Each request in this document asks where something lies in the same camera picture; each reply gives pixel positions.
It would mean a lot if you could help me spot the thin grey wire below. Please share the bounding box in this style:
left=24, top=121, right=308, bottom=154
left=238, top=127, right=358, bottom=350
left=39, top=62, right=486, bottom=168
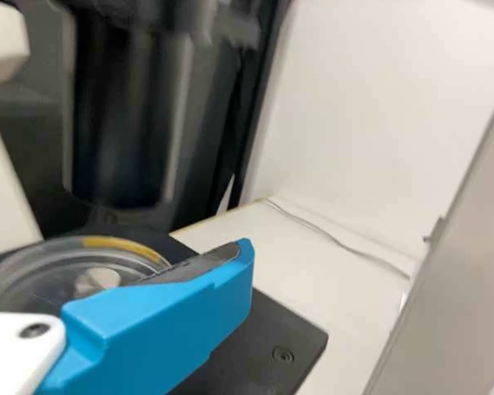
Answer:
left=266, top=198, right=416, bottom=281

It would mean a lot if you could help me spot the cream microscope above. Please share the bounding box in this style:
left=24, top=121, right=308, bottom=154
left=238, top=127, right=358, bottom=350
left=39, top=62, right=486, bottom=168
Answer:
left=0, top=0, right=494, bottom=395

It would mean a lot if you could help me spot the petri dish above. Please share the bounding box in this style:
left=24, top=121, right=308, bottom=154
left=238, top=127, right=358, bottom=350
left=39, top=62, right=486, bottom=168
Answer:
left=0, top=234, right=175, bottom=314

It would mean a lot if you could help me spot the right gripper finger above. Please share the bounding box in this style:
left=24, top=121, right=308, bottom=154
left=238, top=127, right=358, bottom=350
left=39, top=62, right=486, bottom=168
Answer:
left=39, top=237, right=256, bottom=395

